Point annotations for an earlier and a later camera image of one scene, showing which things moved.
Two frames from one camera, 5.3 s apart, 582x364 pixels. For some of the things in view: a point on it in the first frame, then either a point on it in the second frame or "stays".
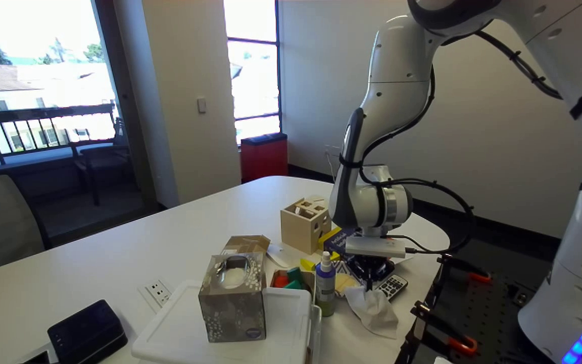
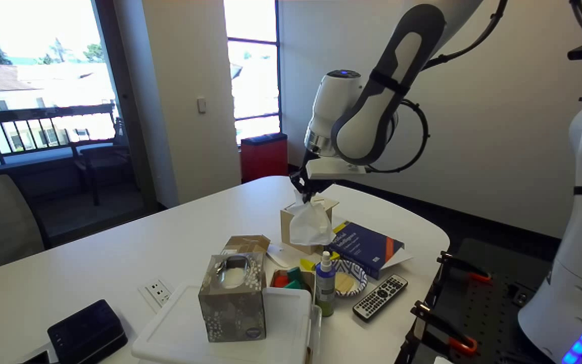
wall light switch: (203, 106) stays
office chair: (0, 222) stays
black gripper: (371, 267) → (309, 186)
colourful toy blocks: (294, 277) stays
